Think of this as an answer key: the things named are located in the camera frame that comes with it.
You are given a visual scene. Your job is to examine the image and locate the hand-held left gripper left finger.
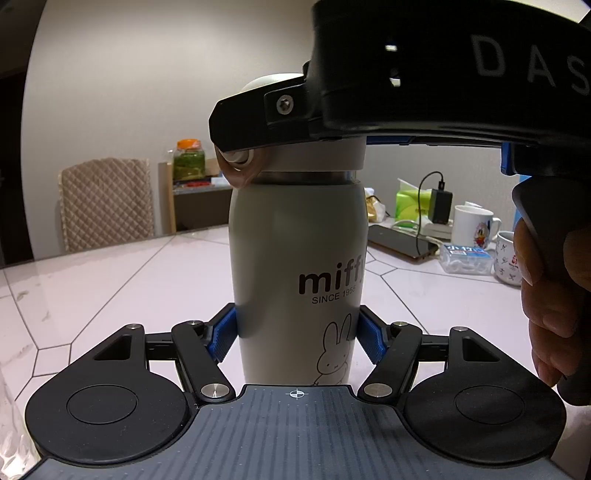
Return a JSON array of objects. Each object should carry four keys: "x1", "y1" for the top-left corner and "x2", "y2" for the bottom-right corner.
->
[{"x1": 83, "y1": 302, "x2": 239, "y2": 403}]

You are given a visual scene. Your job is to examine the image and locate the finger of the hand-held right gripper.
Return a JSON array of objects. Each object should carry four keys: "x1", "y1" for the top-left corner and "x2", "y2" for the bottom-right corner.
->
[{"x1": 209, "y1": 76, "x2": 325, "y2": 153}]

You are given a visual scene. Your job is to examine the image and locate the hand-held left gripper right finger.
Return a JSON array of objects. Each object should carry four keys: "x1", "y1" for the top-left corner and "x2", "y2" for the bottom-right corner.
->
[{"x1": 357, "y1": 304, "x2": 509, "y2": 403}]

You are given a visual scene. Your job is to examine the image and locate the cream bottle cap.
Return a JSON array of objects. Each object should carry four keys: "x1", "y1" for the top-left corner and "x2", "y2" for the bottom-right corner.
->
[{"x1": 217, "y1": 73, "x2": 368, "y2": 189}]

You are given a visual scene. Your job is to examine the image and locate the cream insulated bottle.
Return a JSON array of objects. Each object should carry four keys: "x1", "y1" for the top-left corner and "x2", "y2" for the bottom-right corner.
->
[{"x1": 229, "y1": 178, "x2": 369, "y2": 387}]

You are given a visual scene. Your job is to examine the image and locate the person's right hand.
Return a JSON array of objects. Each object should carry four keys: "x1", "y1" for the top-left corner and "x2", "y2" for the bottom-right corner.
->
[{"x1": 513, "y1": 217, "x2": 591, "y2": 388}]

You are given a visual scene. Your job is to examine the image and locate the green pickle jar orange lid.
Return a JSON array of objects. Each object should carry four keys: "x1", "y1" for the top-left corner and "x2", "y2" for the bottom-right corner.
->
[{"x1": 173, "y1": 138, "x2": 206, "y2": 182}]

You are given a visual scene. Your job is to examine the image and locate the black smartphone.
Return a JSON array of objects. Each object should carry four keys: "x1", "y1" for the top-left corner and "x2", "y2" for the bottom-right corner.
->
[{"x1": 368, "y1": 224, "x2": 439, "y2": 264}]

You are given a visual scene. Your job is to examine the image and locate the wooden shelf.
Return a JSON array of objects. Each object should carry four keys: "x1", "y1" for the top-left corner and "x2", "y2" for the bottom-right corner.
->
[{"x1": 158, "y1": 161, "x2": 234, "y2": 234}]

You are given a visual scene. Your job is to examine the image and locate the green tissue pack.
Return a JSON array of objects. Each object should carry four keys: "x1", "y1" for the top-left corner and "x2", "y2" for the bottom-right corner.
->
[{"x1": 394, "y1": 180, "x2": 432, "y2": 221}]

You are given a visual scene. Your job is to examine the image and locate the clear plastic box blue label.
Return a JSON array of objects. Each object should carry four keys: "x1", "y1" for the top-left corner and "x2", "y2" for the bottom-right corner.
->
[{"x1": 438, "y1": 243, "x2": 495, "y2": 276}]

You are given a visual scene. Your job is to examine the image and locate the white power strip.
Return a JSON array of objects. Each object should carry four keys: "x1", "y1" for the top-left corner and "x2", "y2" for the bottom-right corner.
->
[{"x1": 418, "y1": 220, "x2": 455, "y2": 241}]

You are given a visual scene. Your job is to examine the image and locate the plastic bag of bread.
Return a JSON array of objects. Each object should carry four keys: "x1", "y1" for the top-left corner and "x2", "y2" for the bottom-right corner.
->
[{"x1": 365, "y1": 187, "x2": 387, "y2": 226}]

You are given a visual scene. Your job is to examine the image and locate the white cartoon mug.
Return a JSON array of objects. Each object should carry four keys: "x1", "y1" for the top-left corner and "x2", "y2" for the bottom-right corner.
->
[{"x1": 452, "y1": 204, "x2": 502, "y2": 246}]

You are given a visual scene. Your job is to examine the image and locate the white patterned mug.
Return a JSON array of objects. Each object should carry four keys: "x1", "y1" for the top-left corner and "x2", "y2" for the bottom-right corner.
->
[{"x1": 494, "y1": 231, "x2": 527, "y2": 287}]

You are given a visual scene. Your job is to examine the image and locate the beige quilted chair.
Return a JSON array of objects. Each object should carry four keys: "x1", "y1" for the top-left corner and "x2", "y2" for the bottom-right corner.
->
[{"x1": 58, "y1": 158, "x2": 156, "y2": 254}]

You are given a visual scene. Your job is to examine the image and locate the dark door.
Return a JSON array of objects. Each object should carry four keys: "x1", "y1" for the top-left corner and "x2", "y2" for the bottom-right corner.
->
[{"x1": 0, "y1": 69, "x2": 26, "y2": 268}]

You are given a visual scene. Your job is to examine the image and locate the black charger cable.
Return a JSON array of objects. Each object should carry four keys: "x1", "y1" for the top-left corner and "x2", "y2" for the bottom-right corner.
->
[{"x1": 414, "y1": 172, "x2": 445, "y2": 260}]

